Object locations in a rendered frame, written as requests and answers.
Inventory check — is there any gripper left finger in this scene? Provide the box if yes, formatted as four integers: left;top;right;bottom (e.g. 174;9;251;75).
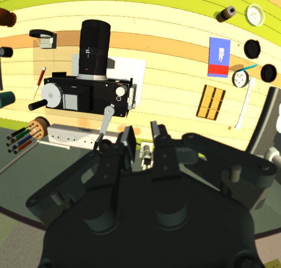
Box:
25;125;137;216

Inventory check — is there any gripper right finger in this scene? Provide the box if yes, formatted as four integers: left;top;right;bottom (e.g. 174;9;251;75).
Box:
150;120;278;210

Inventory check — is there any grey stand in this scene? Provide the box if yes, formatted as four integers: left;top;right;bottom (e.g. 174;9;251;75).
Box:
245;86;281;157

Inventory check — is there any silver advance lever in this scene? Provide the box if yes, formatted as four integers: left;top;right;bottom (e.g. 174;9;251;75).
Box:
93;104;115;150

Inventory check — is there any grey speed dial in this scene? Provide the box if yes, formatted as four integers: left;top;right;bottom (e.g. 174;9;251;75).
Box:
41;82;64;109

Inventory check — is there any black round cap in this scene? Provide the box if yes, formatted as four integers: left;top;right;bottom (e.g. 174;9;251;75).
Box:
243;39;261;59
260;63;278;83

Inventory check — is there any grey cap rack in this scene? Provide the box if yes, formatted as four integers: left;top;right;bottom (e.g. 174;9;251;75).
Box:
29;29;57;49

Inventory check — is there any white rod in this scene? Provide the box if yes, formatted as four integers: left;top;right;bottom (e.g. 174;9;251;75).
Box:
36;140;71;150

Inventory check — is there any white power strip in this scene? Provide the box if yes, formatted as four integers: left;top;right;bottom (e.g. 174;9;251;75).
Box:
47;123;121;150

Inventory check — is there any yellow and black parts tray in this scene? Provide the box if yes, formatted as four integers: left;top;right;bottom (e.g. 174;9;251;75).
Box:
195;84;227;122

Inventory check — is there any grey rod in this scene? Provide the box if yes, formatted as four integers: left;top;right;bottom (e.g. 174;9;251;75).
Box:
0;141;41;176

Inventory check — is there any brown ball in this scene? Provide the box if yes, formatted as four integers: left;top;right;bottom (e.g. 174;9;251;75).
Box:
98;139;114;153

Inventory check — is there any white knob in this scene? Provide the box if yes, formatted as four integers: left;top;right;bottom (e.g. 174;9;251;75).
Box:
264;146;281;170

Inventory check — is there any white long tool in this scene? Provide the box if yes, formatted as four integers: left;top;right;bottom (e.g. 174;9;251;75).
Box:
234;77;256;130

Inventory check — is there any cork screwdriver holder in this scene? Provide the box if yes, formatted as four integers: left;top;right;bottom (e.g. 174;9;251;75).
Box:
6;116;51;155

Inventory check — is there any white disc with black rim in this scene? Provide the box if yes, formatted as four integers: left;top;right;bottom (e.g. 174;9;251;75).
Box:
231;69;250;89

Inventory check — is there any teal tool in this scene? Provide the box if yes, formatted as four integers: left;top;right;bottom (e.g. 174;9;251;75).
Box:
236;64;258;73

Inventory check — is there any blue and red box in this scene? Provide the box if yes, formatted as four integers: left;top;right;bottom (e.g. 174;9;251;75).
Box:
207;36;232;78

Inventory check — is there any green cylinder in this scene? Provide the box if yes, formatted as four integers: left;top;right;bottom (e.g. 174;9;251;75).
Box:
0;91;16;110

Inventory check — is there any red screwdriver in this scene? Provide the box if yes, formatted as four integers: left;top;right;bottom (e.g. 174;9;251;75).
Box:
33;66;47;101

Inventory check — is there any yellow pad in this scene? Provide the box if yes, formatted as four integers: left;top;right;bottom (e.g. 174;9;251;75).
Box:
263;258;281;268

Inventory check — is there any white work mat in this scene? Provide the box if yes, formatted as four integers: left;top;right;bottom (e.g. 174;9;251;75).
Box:
71;54;147;106

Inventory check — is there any black and gold cylinder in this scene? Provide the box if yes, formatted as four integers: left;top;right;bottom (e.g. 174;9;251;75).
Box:
216;5;237;23

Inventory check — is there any black short cylinder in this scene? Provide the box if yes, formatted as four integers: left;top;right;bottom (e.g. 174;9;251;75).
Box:
0;46;14;58

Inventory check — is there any white round dish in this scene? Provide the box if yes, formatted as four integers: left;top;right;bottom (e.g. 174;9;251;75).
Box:
246;4;265;27

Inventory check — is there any brown round object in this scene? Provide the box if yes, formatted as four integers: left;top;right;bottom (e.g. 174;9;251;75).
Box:
0;7;18;28

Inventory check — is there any black cylindrical crank handle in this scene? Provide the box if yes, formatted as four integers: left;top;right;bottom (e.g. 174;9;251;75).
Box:
28;99;48;111

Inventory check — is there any black camera body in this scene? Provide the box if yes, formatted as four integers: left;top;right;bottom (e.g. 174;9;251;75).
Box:
43;72;134;118

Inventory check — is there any black camera lens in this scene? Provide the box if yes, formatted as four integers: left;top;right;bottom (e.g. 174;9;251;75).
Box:
77;19;111;81

